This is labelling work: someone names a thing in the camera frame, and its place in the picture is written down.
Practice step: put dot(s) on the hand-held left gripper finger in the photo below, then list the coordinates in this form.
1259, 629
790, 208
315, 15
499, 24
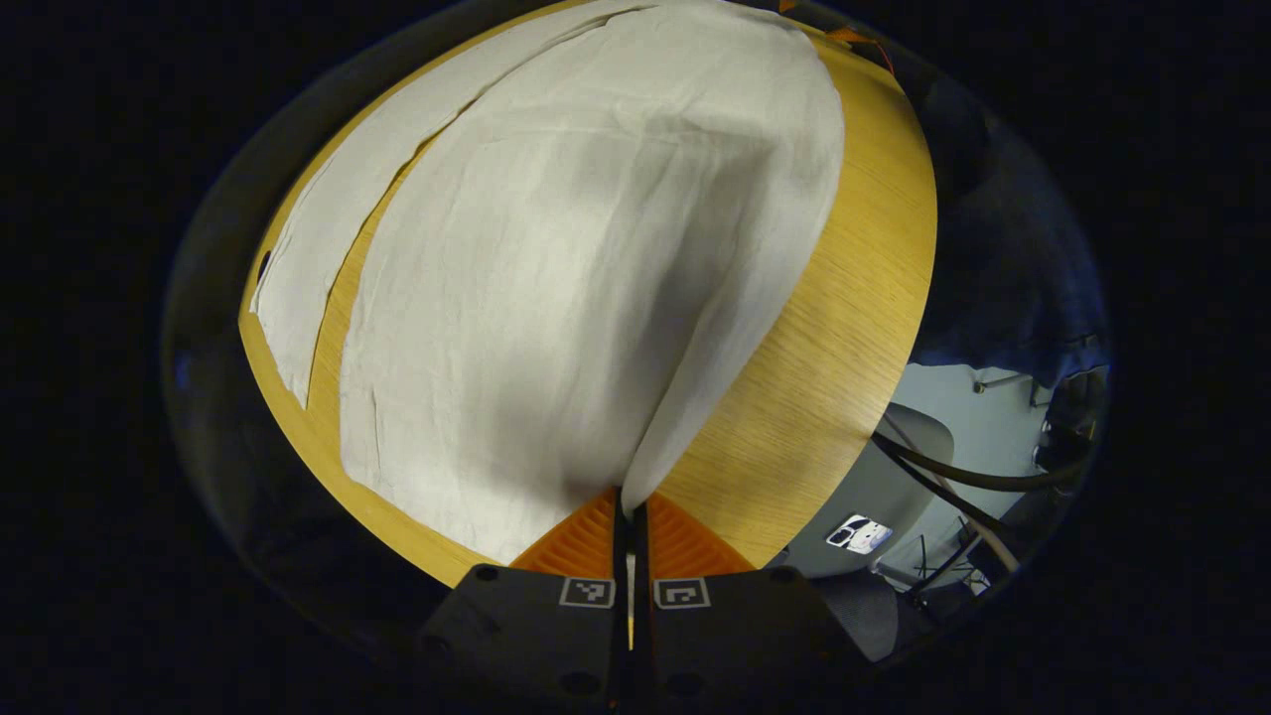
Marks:
640, 596
621, 596

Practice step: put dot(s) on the grey chair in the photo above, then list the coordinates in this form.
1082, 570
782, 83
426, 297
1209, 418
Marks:
874, 487

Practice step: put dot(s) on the white jeans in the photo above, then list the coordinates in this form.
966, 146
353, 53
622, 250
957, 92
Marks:
576, 278

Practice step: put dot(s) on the black curved tube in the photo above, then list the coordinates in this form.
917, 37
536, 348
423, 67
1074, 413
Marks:
983, 482

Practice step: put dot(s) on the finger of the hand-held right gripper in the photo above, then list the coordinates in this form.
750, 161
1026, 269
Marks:
854, 38

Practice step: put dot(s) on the person's dark clothing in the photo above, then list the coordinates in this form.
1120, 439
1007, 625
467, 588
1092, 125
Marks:
1003, 258

